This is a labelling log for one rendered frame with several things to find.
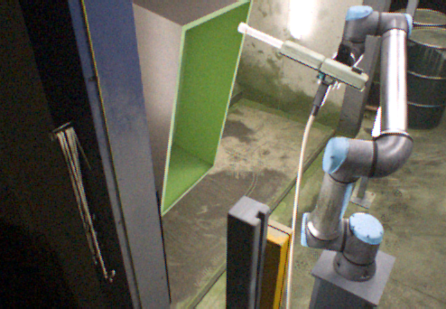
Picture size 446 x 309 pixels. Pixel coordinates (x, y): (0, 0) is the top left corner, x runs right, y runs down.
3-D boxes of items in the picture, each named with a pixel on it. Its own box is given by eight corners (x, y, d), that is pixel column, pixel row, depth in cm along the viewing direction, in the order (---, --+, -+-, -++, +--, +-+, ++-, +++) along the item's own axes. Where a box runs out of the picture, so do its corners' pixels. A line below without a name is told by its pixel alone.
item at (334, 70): (345, 126, 144) (372, 70, 129) (341, 132, 141) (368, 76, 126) (233, 70, 158) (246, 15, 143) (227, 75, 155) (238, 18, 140)
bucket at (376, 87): (383, 109, 437) (389, 86, 420) (357, 102, 450) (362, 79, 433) (390, 98, 458) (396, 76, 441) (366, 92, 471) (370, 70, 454)
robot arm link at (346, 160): (337, 257, 179) (379, 170, 117) (298, 250, 182) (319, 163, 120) (338, 226, 187) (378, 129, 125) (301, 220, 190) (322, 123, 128)
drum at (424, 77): (383, 101, 452) (404, 23, 400) (437, 110, 437) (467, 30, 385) (382, 127, 407) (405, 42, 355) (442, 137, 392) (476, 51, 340)
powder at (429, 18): (456, 18, 426) (457, 16, 425) (439, 30, 393) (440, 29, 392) (406, 8, 455) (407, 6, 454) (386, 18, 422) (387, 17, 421)
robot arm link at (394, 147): (419, 174, 116) (414, 5, 145) (375, 168, 118) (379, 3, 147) (406, 189, 127) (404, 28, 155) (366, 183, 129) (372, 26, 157)
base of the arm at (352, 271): (380, 260, 188) (385, 246, 182) (368, 289, 175) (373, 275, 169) (341, 243, 197) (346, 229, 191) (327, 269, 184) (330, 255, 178)
